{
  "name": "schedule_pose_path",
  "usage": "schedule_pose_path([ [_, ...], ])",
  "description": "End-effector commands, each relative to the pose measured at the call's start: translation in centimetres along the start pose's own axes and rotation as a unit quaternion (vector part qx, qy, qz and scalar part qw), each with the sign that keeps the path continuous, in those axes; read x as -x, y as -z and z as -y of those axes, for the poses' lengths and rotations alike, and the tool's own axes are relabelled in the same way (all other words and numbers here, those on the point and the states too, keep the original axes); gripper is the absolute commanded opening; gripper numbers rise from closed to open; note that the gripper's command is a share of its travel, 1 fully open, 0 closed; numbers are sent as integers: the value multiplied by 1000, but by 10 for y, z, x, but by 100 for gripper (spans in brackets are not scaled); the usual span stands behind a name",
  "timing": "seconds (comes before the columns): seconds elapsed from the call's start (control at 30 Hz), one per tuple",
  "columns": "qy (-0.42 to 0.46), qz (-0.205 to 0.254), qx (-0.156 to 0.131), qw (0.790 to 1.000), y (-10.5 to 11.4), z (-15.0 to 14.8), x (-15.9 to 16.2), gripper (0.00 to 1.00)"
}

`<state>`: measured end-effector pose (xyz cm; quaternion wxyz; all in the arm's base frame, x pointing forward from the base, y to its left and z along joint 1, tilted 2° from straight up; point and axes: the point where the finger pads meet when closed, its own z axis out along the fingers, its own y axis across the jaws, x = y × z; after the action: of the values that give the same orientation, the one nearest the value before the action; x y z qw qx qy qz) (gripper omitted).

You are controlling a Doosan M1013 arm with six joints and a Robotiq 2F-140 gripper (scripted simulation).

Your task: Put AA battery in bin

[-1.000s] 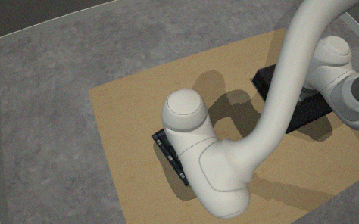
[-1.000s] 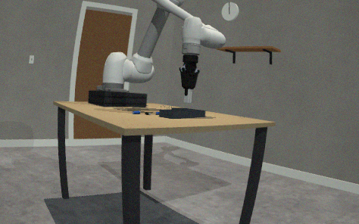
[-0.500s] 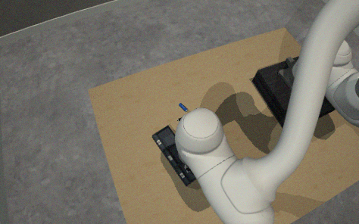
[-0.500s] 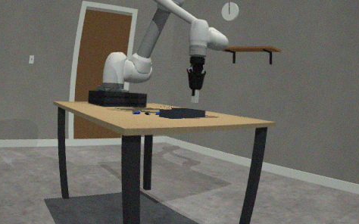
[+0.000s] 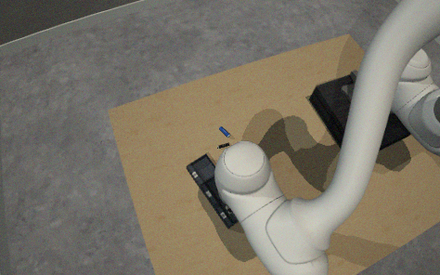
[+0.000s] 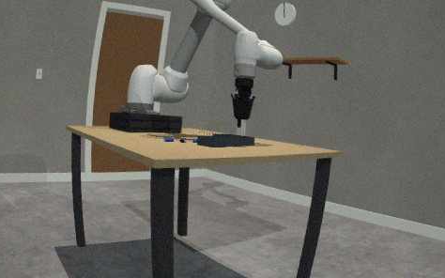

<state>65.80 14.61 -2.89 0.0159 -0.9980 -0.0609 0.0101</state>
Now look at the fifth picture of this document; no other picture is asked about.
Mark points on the blue aa battery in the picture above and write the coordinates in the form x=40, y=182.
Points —
x=224, y=131

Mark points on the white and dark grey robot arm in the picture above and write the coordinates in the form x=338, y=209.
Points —
x=290, y=236

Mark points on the dark grey rack of three bins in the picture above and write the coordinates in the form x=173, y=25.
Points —
x=202, y=171

